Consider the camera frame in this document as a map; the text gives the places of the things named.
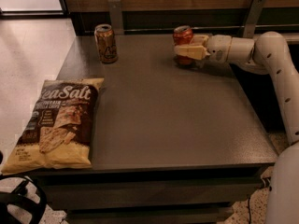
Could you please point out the right metal bracket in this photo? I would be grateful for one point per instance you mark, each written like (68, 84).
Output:
(252, 17)

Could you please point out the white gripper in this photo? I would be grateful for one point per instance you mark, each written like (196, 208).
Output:
(219, 48)

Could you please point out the metal bracket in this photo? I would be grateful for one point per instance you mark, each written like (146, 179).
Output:
(252, 17)
(115, 14)

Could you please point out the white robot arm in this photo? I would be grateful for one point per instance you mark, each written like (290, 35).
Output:
(268, 54)

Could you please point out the black chair base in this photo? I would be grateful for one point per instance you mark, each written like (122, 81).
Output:
(17, 197)

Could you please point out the left metal bracket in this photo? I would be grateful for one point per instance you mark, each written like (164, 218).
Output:
(115, 14)

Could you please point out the brown gold soda can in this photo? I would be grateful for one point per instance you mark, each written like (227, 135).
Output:
(105, 43)

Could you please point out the sea salt chips bag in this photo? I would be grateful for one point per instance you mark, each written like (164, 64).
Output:
(58, 135)

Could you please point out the red coke can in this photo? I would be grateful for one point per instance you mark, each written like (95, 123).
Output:
(183, 35)

